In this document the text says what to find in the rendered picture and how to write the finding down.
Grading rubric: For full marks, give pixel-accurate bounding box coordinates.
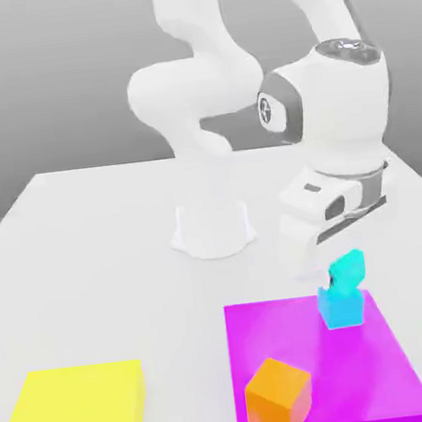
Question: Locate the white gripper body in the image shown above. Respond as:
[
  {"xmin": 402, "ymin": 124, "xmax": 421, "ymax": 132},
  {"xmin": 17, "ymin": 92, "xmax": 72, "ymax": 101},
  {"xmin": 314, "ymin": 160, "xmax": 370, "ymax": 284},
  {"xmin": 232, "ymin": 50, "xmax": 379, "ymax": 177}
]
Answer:
[{"xmin": 275, "ymin": 194, "xmax": 394, "ymax": 263}]

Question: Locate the small teal cube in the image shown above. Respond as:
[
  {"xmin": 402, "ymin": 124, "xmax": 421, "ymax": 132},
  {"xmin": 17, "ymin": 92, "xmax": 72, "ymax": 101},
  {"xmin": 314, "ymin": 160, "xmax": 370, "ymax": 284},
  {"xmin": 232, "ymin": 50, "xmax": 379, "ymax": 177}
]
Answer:
[{"xmin": 325, "ymin": 247, "xmax": 370, "ymax": 299}]

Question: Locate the small light blue cube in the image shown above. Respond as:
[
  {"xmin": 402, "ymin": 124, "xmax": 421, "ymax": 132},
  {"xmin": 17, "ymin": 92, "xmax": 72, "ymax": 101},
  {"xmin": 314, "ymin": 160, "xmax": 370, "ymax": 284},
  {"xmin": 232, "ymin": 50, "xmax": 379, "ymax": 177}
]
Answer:
[{"xmin": 315, "ymin": 282, "xmax": 368, "ymax": 332}]

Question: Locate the small orange cube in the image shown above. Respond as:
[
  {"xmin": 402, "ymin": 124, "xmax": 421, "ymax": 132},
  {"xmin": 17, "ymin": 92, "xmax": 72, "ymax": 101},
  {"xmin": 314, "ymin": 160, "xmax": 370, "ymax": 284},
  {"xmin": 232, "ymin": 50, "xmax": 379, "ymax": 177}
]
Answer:
[{"xmin": 240, "ymin": 353, "xmax": 318, "ymax": 422}]

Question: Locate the large magenta box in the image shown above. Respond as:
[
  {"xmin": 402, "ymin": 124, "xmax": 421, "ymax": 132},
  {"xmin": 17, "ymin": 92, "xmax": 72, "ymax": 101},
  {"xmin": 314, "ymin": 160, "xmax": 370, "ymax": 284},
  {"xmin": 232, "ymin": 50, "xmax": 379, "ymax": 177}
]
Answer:
[{"xmin": 222, "ymin": 283, "xmax": 422, "ymax": 422}]

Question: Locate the large yellow box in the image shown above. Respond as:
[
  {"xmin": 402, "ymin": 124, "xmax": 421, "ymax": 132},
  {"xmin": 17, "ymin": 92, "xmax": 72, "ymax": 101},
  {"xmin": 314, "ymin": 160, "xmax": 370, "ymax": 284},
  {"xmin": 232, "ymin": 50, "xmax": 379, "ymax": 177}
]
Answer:
[{"xmin": 0, "ymin": 358, "xmax": 150, "ymax": 422}]

